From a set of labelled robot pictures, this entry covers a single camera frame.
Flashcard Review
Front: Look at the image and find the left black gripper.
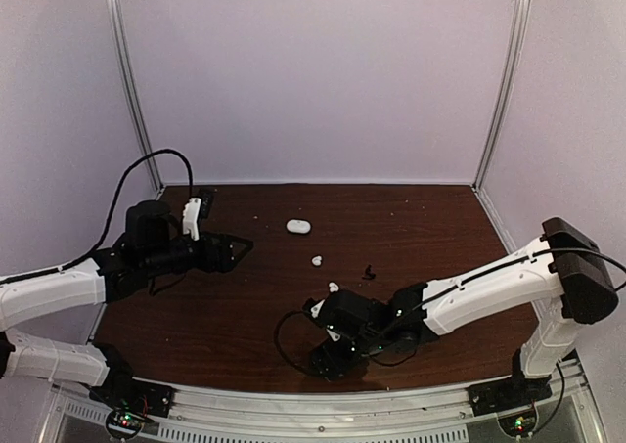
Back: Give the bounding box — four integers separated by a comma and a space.
142, 228, 253, 278

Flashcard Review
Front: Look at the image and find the black earbud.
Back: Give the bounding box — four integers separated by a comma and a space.
362, 264, 377, 281

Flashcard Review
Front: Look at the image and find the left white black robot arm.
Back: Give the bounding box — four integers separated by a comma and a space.
1, 198, 254, 408

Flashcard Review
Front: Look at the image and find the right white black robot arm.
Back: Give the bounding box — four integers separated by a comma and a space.
303, 217, 619, 406

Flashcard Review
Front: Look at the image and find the white earbud charging case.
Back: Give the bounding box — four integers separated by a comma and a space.
286, 219, 312, 235

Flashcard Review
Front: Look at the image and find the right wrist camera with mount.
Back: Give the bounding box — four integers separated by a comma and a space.
302, 297, 340, 342

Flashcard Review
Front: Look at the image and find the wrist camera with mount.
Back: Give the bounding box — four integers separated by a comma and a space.
181, 189, 214, 241
302, 297, 340, 342

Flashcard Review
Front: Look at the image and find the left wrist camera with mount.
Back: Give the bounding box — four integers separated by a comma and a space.
181, 189, 214, 241

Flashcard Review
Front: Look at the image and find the right black camera cable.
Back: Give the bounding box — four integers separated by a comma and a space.
274, 310, 324, 374

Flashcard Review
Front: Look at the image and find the black camera cable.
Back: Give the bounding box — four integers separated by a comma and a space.
58, 149, 195, 273
274, 310, 324, 374

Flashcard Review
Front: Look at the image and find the front aluminium rail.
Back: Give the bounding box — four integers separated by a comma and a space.
35, 358, 608, 442

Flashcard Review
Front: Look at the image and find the left black camera cable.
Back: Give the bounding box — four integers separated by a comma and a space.
58, 149, 195, 273

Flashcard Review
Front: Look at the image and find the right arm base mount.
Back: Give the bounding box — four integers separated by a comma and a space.
467, 377, 553, 440

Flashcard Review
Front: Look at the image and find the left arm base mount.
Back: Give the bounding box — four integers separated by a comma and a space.
84, 379, 174, 442

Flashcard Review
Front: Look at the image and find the left aluminium frame post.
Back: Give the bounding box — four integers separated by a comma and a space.
102, 0, 165, 193

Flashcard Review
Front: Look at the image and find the aluminium frame post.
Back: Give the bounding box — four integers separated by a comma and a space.
102, 0, 165, 193
472, 0, 532, 193

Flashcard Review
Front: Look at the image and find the right aluminium frame post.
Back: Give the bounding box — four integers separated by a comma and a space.
472, 0, 532, 193

